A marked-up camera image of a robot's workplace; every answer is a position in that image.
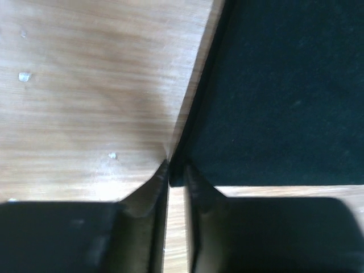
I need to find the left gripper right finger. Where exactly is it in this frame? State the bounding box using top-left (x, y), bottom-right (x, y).
top-left (183, 165), bottom-right (363, 272)

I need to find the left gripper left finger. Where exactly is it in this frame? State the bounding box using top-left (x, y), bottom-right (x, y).
top-left (1, 161), bottom-right (168, 272)

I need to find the black t shirt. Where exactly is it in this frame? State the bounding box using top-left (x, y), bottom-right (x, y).
top-left (169, 1), bottom-right (363, 187)

